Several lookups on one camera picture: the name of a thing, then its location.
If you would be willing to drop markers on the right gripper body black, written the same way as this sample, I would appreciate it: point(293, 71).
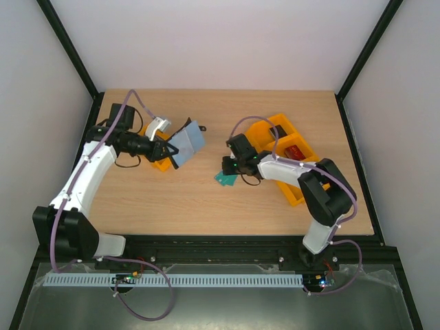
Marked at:
point(227, 166)

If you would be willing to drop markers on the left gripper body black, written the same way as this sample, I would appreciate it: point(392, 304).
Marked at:
point(152, 154)

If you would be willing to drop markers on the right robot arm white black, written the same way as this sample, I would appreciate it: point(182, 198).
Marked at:
point(329, 197)

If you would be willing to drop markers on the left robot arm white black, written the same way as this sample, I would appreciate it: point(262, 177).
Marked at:
point(63, 226)

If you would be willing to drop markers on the red card in bin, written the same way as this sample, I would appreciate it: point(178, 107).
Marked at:
point(294, 153)

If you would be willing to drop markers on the small yellow bin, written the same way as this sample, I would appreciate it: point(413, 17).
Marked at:
point(161, 162)

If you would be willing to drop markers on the yellow three-compartment bin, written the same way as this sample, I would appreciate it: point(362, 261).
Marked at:
point(260, 138)

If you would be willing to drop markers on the black item in bin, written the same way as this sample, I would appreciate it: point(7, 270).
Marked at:
point(277, 132)

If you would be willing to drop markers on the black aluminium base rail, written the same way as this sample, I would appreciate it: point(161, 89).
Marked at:
point(286, 252)

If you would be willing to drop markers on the white slotted cable duct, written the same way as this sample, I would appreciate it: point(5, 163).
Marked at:
point(176, 280)

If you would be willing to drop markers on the left black frame post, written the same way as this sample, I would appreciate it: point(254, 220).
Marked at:
point(64, 39)

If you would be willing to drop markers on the black frame post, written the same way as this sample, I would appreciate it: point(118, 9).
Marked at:
point(64, 39)
point(374, 38)

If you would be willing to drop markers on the right black frame post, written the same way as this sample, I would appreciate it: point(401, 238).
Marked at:
point(374, 38)

